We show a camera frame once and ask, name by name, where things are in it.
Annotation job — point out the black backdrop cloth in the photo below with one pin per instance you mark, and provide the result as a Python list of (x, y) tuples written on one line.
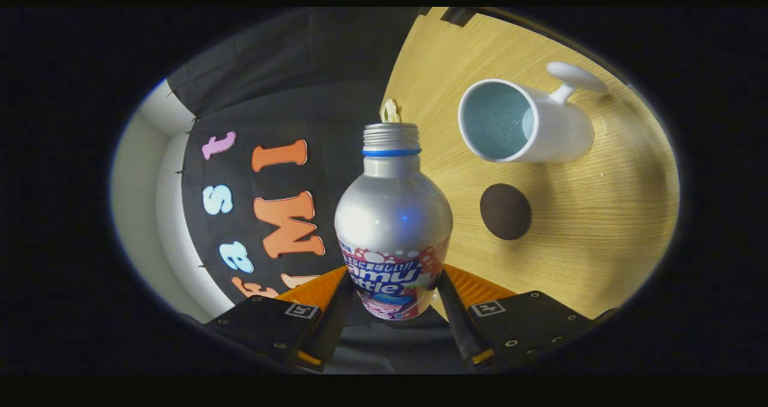
[(288, 95)]

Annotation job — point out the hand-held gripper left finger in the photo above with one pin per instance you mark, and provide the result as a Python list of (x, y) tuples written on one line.
[(336, 323)]

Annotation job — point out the dark round coaster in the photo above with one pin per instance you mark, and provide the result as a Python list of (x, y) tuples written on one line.
[(505, 212)]

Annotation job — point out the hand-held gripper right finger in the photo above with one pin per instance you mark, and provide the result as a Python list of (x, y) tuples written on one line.
[(456, 323)]

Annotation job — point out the wooden table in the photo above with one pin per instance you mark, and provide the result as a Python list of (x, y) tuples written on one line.
[(600, 227)]

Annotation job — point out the silver juice bottle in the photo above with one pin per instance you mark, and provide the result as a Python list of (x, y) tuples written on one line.
[(393, 215)]

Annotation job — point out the white cup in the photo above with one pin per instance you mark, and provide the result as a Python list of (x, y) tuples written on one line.
[(558, 128)]

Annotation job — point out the small white compartment tray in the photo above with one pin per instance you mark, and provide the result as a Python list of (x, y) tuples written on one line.
[(391, 111)]

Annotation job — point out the black table clamp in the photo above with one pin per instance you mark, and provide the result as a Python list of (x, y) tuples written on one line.
[(457, 15)]

